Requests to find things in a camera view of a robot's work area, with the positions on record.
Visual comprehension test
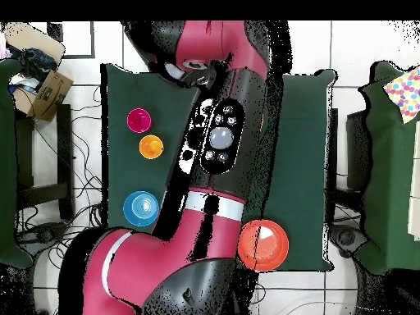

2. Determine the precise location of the large red bowl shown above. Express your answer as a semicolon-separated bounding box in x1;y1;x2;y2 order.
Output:
236;218;290;272

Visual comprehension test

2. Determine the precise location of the green cloth covered table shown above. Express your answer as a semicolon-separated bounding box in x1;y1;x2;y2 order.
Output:
358;60;420;276
0;57;34;270

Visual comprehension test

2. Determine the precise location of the tangle of floor cables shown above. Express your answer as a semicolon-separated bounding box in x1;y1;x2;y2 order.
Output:
14;84;267;306

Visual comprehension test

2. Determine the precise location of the small blue bowl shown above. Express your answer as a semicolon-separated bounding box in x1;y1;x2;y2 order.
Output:
122;190;161;228

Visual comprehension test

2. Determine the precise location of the orange cup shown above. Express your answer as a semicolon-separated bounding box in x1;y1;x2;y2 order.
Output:
138;134;165;161

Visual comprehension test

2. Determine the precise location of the black bench stand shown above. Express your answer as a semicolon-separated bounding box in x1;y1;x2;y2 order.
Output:
14;103;75;221

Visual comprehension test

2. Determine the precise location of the grey black floor base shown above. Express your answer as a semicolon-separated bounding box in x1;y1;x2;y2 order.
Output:
328;223;368;258
14;221;70;257

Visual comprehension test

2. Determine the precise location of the cardboard box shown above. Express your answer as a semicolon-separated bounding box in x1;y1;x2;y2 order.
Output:
3;21;75;123

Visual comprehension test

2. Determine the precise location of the black plastic bag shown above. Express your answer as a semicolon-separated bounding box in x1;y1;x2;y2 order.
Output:
17;48;61;83

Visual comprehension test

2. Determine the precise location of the pink cup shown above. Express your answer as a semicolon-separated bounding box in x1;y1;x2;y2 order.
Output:
126;107;153;135

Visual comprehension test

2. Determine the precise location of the black metal frame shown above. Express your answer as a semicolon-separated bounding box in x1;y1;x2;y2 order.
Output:
46;21;97;61

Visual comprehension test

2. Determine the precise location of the dark green tablecloth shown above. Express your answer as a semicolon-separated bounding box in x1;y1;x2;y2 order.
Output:
99;62;339;273

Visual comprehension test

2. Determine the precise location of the polka dot paper sheet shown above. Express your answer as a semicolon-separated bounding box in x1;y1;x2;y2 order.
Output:
382;66;420;125

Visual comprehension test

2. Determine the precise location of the black computer tower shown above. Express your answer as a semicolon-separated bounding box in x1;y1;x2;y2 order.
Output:
345;109;370;191

